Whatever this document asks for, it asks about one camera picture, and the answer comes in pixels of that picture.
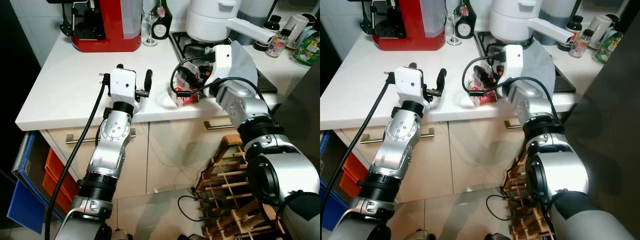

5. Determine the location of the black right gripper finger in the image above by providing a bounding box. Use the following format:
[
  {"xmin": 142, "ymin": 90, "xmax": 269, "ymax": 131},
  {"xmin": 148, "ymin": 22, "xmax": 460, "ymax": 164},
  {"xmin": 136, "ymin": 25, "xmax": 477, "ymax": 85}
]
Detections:
[
  {"xmin": 186, "ymin": 64, "xmax": 206, "ymax": 85},
  {"xmin": 480, "ymin": 63, "xmax": 502, "ymax": 84}
]

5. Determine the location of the red and white food package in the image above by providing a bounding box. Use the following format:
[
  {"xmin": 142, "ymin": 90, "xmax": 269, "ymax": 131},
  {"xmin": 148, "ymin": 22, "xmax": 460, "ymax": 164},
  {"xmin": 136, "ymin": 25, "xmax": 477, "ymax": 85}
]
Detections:
[
  {"xmin": 172, "ymin": 57, "xmax": 202, "ymax": 107},
  {"xmin": 467, "ymin": 61, "xmax": 502, "ymax": 107}
]

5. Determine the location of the black gas hob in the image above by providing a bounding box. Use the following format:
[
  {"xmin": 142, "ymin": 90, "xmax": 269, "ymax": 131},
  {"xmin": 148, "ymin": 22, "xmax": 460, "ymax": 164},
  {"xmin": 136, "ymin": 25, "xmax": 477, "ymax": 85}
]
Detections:
[
  {"xmin": 169, "ymin": 31, "xmax": 279, "ymax": 95},
  {"xmin": 474, "ymin": 31, "xmax": 571, "ymax": 95}
]

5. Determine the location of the grey cloth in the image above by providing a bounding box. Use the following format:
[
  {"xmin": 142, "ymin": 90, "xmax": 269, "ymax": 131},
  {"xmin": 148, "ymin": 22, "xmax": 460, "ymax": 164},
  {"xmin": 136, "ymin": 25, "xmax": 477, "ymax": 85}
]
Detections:
[
  {"xmin": 227, "ymin": 41, "xmax": 259, "ymax": 90},
  {"xmin": 522, "ymin": 40, "xmax": 557, "ymax": 91}
]

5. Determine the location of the red coffee machine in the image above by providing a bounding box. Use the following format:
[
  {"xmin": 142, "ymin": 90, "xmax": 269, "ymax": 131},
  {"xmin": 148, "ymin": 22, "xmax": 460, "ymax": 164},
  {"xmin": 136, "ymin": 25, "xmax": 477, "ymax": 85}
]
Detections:
[
  {"xmin": 357, "ymin": 0, "xmax": 447, "ymax": 52},
  {"xmin": 46, "ymin": 0, "xmax": 143, "ymax": 53}
]

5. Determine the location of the dark green labelled bottle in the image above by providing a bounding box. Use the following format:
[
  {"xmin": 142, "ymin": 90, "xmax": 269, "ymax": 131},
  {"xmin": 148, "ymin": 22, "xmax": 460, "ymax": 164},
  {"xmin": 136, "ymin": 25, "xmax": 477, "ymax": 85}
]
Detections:
[
  {"xmin": 455, "ymin": 0, "xmax": 477, "ymax": 40},
  {"xmin": 151, "ymin": 0, "xmax": 173, "ymax": 41}
]

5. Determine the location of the clear wine glass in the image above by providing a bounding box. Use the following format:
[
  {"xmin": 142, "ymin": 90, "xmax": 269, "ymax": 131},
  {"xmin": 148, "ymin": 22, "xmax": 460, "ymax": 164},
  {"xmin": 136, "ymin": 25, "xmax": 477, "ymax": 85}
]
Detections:
[
  {"xmin": 446, "ymin": 5, "xmax": 463, "ymax": 47},
  {"xmin": 142, "ymin": 4, "xmax": 159, "ymax": 47}
]

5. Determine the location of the beige kitchen cabinet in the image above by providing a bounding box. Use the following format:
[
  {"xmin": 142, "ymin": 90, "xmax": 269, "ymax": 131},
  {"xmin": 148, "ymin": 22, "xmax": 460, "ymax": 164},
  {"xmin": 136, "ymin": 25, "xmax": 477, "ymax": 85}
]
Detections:
[
  {"xmin": 334, "ymin": 119, "xmax": 526, "ymax": 203},
  {"xmin": 40, "ymin": 120, "xmax": 241, "ymax": 201}
]

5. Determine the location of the clear labelled spice jar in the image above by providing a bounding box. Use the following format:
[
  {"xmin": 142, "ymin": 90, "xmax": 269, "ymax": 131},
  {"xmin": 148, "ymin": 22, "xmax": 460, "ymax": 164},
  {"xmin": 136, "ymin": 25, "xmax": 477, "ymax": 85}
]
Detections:
[
  {"xmin": 568, "ymin": 29, "xmax": 594, "ymax": 58},
  {"xmin": 265, "ymin": 28, "xmax": 292, "ymax": 58}
]

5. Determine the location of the small dark bottle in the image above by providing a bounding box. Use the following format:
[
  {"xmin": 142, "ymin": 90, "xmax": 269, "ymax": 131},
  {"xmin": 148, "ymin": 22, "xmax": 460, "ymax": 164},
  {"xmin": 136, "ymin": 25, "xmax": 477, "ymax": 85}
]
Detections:
[
  {"xmin": 557, "ymin": 15, "xmax": 585, "ymax": 52},
  {"xmin": 254, "ymin": 15, "xmax": 282, "ymax": 52}
]

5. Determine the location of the white canister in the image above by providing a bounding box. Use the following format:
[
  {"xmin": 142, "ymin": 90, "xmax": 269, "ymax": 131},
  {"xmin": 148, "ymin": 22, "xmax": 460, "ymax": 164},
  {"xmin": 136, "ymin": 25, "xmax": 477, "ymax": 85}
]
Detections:
[
  {"xmin": 284, "ymin": 13, "xmax": 310, "ymax": 45},
  {"xmin": 587, "ymin": 13, "xmax": 613, "ymax": 48}
]

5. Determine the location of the green food packet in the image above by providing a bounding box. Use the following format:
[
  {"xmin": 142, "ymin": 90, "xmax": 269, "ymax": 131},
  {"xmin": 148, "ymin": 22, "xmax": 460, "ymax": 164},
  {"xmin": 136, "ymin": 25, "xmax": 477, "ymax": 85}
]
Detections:
[
  {"xmin": 292, "ymin": 27, "xmax": 321, "ymax": 67},
  {"xmin": 594, "ymin": 30, "xmax": 626, "ymax": 65}
]

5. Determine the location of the wooden wine rack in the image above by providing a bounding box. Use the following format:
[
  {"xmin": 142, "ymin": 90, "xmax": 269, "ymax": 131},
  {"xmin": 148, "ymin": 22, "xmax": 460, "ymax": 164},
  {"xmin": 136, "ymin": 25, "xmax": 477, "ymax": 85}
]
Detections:
[
  {"xmin": 195, "ymin": 134, "xmax": 288, "ymax": 240},
  {"xmin": 502, "ymin": 150, "xmax": 556, "ymax": 240}
]

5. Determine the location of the orange storage bin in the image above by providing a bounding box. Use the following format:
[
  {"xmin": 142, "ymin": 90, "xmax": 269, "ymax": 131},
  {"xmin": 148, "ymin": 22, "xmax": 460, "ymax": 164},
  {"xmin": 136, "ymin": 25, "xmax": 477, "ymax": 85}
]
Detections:
[
  {"xmin": 339, "ymin": 151, "xmax": 373, "ymax": 198},
  {"xmin": 42, "ymin": 147, "xmax": 81, "ymax": 213}
]

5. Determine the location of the blue storage crate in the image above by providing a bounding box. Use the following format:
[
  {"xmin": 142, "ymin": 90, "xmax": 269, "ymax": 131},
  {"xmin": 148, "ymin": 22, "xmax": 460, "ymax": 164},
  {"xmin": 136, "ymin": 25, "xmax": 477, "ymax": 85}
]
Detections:
[
  {"xmin": 7, "ymin": 131, "xmax": 51, "ymax": 235},
  {"xmin": 320, "ymin": 131, "xmax": 351, "ymax": 233}
]

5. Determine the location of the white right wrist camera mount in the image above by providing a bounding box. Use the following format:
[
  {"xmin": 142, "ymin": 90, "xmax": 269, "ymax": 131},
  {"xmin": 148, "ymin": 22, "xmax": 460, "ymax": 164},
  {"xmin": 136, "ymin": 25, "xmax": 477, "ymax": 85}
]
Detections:
[
  {"xmin": 499, "ymin": 44, "xmax": 525, "ymax": 85},
  {"xmin": 204, "ymin": 44, "xmax": 234, "ymax": 87}
]

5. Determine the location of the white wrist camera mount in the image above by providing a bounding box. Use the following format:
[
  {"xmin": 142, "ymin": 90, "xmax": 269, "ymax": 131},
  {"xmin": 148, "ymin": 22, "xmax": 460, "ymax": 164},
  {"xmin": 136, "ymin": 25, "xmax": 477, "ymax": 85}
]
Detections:
[
  {"xmin": 204, "ymin": 44, "xmax": 234, "ymax": 87},
  {"xmin": 394, "ymin": 66, "xmax": 425, "ymax": 106},
  {"xmin": 499, "ymin": 44, "xmax": 525, "ymax": 85},
  {"xmin": 108, "ymin": 68, "xmax": 138, "ymax": 106}
]

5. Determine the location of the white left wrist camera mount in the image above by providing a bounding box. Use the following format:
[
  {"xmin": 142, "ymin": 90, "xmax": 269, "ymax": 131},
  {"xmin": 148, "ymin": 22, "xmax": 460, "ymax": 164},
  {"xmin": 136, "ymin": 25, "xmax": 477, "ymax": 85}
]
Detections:
[
  {"xmin": 394, "ymin": 66, "xmax": 425, "ymax": 106},
  {"xmin": 108, "ymin": 68, "xmax": 138, "ymax": 106}
]

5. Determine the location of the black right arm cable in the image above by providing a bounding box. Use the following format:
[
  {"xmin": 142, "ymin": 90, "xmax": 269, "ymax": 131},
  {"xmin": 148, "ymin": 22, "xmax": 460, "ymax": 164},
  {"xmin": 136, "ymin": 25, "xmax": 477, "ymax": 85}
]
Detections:
[
  {"xmin": 170, "ymin": 48, "xmax": 271, "ymax": 131},
  {"xmin": 461, "ymin": 50, "xmax": 563, "ymax": 126}
]

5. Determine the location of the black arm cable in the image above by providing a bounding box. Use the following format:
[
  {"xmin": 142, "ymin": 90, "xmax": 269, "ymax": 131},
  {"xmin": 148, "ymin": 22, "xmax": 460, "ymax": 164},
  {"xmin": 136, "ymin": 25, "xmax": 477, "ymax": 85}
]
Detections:
[
  {"xmin": 461, "ymin": 50, "xmax": 563, "ymax": 126},
  {"xmin": 44, "ymin": 74, "xmax": 110, "ymax": 240},
  {"xmin": 320, "ymin": 72, "xmax": 397, "ymax": 240},
  {"xmin": 170, "ymin": 48, "xmax": 271, "ymax": 131}
]

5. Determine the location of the white pot with handle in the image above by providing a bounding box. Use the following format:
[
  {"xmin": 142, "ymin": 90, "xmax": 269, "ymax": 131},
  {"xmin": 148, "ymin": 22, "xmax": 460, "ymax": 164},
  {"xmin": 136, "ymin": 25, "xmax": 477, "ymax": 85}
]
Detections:
[
  {"xmin": 489, "ymin": 0, "xmax": 576, "ymax": 46},
  {"xmin": 185, "ymin": 0, "xmax": 277, "ymax": 47}
]

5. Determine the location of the long metal drawer handle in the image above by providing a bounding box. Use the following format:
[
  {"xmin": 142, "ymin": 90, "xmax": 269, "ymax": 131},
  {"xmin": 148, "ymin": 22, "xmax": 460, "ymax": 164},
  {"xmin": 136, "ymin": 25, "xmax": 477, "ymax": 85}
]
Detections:
[
  {"xmin": 360, "ymin": 127, "xmax": 435, "ymax": 146},
  {"xmin": 65, "ymin": 128, "xmax": 137, "ymax": 146}
]

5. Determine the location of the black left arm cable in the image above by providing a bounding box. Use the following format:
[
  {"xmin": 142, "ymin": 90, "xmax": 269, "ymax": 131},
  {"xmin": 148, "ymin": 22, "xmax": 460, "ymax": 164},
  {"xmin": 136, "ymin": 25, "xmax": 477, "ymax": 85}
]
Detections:
[
  {"xmin": 44, "ymin": 74, "xmax": 110, "ymax": 240},
  {"xmin": 320, "ymin": 72, "xmax": 397, "ymax": 240}
]

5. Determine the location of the black floor cable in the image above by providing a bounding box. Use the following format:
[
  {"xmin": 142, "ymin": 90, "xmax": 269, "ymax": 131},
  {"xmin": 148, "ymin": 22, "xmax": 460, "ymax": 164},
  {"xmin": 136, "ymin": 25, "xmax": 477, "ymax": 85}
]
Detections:
[
  {"xmin": 177, "ymin": 195, "xmax": 208, "ymax": 223},
  {"xmin": 486, "ymin": 194, "xmax": 516, "ymax": 222}
]

